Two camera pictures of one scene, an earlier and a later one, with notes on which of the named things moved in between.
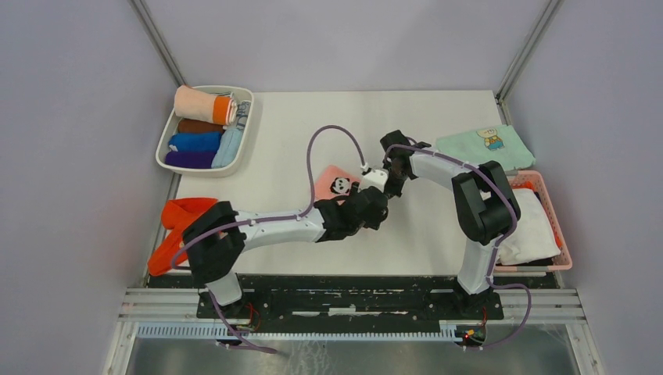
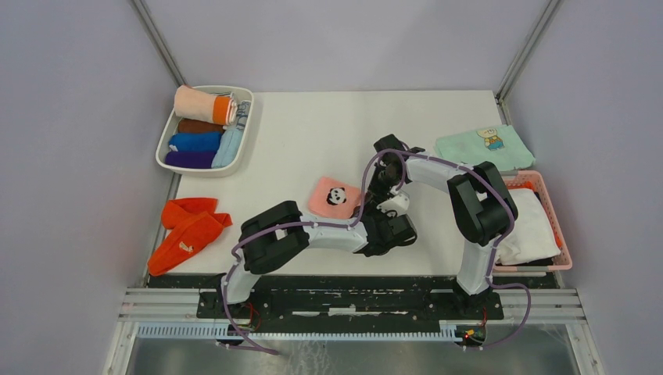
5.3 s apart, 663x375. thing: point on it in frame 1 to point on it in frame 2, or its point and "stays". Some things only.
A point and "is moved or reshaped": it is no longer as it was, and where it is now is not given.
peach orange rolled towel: x=194 y=104 stays
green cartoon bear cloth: x=492 y=144 stays
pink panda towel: x=335 y=182 is moved or reshaped
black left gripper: x=374 y=223 to x=383 y=213
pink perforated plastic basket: x=564 y=260 stays
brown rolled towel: x=188 y=125 stays
